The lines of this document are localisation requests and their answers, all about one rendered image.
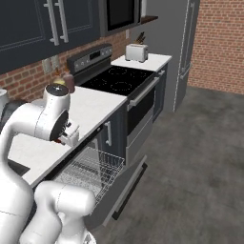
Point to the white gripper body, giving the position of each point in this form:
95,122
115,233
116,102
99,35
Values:
71,136

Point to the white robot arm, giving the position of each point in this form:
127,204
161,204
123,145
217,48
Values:
19,124

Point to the narrow dark cabinet door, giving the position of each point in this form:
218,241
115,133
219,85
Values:
117,133

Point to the grey dishwasher door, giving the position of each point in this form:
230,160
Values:
120,190

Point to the black oven door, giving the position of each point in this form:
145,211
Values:
141,108

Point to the dark blue cupboard door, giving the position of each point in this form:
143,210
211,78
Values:
82,19
22,28

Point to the reddish brown bottle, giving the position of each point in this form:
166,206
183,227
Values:
69,82

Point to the yellow bottle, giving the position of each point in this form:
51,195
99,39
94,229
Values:
59,80

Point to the dark sink basin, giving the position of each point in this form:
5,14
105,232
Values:
16,167

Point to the silver oven drawer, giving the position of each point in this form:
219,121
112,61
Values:
139,141

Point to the black and silver stove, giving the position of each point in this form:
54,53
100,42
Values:
108,77

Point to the white round appliance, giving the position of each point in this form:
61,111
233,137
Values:
3,100

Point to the dark base cabinet run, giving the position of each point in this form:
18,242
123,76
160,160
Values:
160,95

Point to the white toaster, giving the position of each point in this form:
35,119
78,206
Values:
136,52

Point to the wooden knife block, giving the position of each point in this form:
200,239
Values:
139,38

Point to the black microwave oven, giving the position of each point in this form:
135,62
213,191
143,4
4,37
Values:
119,14

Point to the grey fridge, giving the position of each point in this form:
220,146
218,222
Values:
168,47

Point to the brown wooden shelf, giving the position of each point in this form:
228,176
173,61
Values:
149,19

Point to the grey wall outlet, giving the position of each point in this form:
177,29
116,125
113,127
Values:
46,65
55,62

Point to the pale wall outlet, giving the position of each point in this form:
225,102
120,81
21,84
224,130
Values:
128,34

